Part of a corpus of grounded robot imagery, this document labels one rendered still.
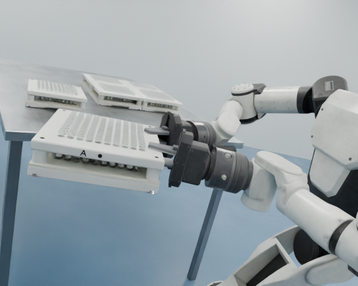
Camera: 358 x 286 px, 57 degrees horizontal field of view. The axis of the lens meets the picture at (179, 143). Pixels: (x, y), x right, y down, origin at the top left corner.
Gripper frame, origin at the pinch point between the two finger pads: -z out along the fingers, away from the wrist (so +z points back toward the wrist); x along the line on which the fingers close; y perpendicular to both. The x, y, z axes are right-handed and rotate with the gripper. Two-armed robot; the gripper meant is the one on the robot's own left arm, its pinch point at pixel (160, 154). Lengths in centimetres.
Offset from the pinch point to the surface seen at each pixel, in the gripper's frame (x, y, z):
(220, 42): -38, 420, 57
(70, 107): 16, 78, -41
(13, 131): 19, 40, -48
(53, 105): 16, 75, -48
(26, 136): 20, 42, -44
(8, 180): 38, 42, -48
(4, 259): 73, 43, -47
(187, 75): 18, 418, 24
